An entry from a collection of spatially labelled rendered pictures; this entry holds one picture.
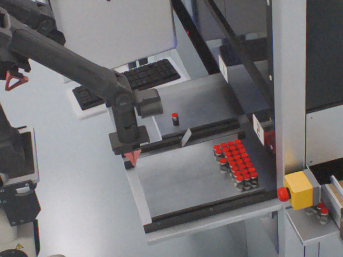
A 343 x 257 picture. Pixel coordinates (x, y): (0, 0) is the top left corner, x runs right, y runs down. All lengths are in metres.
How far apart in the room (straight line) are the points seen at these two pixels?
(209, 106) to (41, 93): 1.94
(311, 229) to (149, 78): 0.99
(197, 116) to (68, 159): 1.42
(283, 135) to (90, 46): 1.10
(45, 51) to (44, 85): 2.62
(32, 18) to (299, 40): 0.79
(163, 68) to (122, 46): 0.19
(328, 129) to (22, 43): 0.82
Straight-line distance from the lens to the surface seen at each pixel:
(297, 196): 1.86
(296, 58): 1.69
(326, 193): 1.98
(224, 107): 2.36
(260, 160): 2.16
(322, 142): 1.90
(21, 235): 2.19
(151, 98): 1.76
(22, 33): 1.57
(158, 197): 2.07
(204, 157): 2.18
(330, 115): 1.85
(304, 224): 1.97
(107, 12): 2.65
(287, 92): 1.74
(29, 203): 2.04
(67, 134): 3.80
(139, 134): 1.84
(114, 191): 3.40
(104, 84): 1.68
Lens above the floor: 2.34
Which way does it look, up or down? 39 degrees down
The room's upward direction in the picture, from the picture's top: 9 degrees counter-clockwise
